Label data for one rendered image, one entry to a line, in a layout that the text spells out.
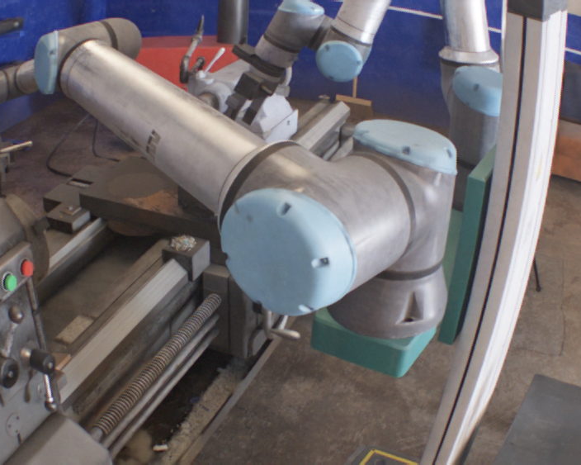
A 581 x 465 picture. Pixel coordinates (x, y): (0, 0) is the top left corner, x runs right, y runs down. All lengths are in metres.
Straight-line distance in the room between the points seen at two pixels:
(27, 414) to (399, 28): 4.90
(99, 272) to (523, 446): 1.41
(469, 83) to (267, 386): 1.80
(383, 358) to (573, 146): 4.15
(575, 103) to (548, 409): 3.90
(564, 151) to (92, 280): 3.75
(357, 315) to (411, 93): 4.94
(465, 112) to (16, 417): 1.08
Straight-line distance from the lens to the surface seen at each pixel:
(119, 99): 1.01
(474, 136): 1.34
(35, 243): 1.51
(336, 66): 1.35
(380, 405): 2.75
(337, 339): 1.01
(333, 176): 0.81
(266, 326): 1.99
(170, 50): 4.74
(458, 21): 1.47
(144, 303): 1.80
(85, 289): 2.08
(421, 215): 0.88
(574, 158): 5.08
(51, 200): 2.32
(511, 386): 2.97
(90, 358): 1.62
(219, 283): 2.00
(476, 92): 1.31
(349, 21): 1.34
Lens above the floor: 1.84
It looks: 27 degrees down
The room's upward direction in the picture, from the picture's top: 2 degrees clockwise
